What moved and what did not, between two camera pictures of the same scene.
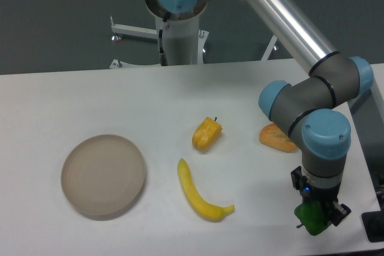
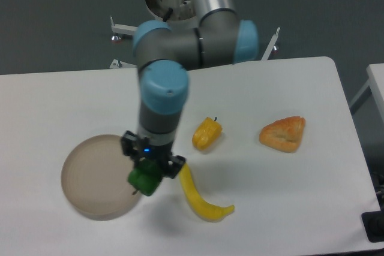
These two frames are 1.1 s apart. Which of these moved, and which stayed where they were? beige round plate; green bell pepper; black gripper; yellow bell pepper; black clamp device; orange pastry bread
Moved: green bell pepper; black gripper
Stayed: yellow bell pepper; orange pastry bread; beige round plate; black clamp device
